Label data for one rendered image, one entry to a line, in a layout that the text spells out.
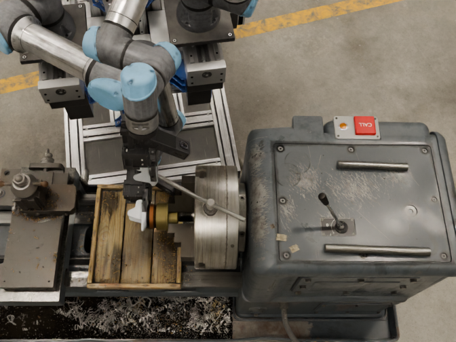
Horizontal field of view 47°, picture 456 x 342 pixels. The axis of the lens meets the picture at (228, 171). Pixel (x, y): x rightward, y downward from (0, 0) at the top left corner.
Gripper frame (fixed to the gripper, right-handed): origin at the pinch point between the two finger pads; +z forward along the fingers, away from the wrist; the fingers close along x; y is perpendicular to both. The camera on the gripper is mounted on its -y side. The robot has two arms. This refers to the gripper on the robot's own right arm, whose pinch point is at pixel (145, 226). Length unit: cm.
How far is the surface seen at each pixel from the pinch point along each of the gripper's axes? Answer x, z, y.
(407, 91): -108, -124, -135
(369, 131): 18, -25, -66
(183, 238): 2.2, 4.1, -11.8
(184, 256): 2.6, 9.5, -12.3
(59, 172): -13.4, -23.3, 32.4
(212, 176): 13.6, -11.2, -19.9
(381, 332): -55, 22, -86
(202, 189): 15.3, -6.2, -17.2
